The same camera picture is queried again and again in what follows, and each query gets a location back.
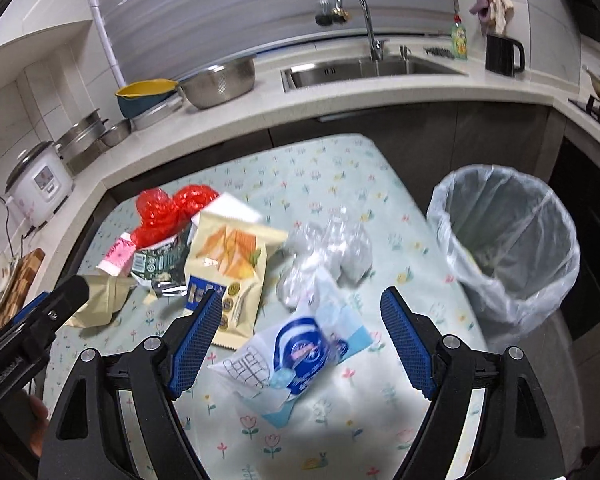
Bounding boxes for faucet filter attachment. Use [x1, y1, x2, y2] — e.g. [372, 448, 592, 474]
[315, 0, 348, 27]

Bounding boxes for black mug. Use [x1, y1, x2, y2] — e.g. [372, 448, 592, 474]
[485, 34, 526, 78]

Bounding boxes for beige hanging cloth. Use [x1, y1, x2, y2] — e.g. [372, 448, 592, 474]
[487, 0, 515, 35]

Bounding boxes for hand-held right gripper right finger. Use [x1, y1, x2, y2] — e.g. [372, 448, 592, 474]
[380, 286, 573, 480]

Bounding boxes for yellow cracker snack bag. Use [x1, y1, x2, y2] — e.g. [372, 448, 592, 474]
[184, 210, 288, 351]

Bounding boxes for brown paper bag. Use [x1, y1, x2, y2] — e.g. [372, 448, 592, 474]
[62, 274, 138, 330]

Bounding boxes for speckled kitchen countertop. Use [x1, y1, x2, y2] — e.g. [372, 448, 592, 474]
[0, 35, 600, 281]

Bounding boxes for white pipe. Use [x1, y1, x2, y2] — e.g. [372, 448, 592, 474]
[82, 0, 126, 88]

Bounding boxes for trash bin with clear liner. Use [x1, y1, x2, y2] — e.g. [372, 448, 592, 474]
[426, 164, 581, 338]

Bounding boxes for stack of steel pots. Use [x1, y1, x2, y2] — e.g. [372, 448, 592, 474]
[55, 109, 112, 176]

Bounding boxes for white rice cooker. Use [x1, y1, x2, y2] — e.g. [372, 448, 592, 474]
[5, 141, 76, 228]

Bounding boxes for chrome kitchen faucet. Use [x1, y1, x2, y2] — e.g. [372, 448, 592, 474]
[336, 0, 388, 62]

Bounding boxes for blue and yellow bowl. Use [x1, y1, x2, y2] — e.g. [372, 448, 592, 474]
[115, 80, 179, 118]

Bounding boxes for person's left hand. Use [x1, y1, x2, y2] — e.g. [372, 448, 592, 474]
[28, 394, 51, 458]

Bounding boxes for stainless steel sink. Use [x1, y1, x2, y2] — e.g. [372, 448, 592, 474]
[281, 55, 468, 92]

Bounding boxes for pink drink carton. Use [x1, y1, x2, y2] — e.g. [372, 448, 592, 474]
[97, 232, 137, 277]

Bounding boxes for black power cord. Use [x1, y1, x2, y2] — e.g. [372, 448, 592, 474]
[0, 180, 36, 256]

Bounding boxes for floral light blue tablecloth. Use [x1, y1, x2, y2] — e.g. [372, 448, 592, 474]
[42, 132, 488, 480]

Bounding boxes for clear plastic bag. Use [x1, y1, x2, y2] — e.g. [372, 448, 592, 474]
[276, 207, 373, 308]

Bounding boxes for small stainless steel bowl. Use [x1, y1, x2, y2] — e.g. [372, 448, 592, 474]
[97, 119, 133, 148]

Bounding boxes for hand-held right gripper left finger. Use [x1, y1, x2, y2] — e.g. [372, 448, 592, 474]
[39, 287, 226, 480]

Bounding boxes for floral white bowl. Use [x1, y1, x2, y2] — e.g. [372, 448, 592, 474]
[0, 255, 21, 293]

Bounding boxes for dark green snack wrapper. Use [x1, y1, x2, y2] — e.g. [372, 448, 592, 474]
[130, 237, 196, 298]

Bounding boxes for purple hanging cloth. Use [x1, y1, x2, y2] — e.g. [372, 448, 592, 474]
[469, 0, 496, 28]

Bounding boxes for green dish soap bottle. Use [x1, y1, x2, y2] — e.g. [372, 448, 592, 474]
[450, 15, 469, 61]

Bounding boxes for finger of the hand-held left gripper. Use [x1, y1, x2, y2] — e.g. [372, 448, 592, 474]
[10, 275, 91, 333]

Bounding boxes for dark kitchen cabinet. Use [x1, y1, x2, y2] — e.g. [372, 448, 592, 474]
[75, 100, 566, 271]

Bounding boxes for wooden cutting board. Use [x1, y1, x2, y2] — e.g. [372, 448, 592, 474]
[0, 247, 46, 341]

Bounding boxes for red plastic bag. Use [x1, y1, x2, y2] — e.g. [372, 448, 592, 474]
[132, 185, 221, 250]

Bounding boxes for grey window blind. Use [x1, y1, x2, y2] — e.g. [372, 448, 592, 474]
[82, 0, 461, 83]

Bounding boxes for stainless steel tray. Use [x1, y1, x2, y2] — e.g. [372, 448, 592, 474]
[130, 95, 185, 132]

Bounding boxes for stainless steel colander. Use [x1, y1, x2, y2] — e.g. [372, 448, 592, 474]
[179, 54, 258, 110]

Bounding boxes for blue and white wrapper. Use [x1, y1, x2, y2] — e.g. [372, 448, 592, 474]
[207, 267, 373, 428]

